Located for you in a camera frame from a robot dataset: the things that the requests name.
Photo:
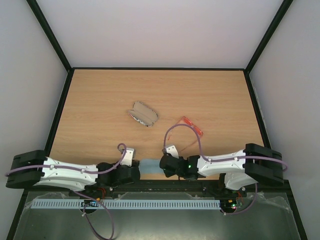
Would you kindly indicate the black aluminium frame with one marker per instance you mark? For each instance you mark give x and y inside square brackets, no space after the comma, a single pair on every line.
[179,58]

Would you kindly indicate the light blue slotted cable duct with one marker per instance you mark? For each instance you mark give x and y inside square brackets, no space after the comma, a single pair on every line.
[127,204]

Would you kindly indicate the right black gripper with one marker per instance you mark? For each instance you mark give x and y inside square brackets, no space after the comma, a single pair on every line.
[163,163]

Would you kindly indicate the blue cleaning cloth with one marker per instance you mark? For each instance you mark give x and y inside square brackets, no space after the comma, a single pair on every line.
[150,166]

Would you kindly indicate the striped newspaper print glasses case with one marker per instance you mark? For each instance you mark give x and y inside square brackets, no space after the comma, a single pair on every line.
[143,114]

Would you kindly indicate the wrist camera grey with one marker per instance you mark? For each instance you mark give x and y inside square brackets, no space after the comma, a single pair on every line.
[128,157]
[171,150]

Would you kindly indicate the metal base plate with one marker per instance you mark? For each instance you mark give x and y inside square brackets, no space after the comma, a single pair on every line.
[266,217]

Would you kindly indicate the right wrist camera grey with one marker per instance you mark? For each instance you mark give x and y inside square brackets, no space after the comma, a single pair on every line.
[171,150]

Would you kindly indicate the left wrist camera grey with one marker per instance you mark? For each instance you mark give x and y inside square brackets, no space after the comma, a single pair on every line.
[128,157]

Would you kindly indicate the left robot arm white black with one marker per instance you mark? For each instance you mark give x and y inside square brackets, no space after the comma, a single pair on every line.
[34,168]

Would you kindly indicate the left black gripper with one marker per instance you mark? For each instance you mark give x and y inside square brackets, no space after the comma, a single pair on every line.
[135,163]

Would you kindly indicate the orange transparent sunglasses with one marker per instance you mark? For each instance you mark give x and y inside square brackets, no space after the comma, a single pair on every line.
[182,136]

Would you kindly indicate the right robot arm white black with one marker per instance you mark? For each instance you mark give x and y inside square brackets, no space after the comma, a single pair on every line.
[251,165]

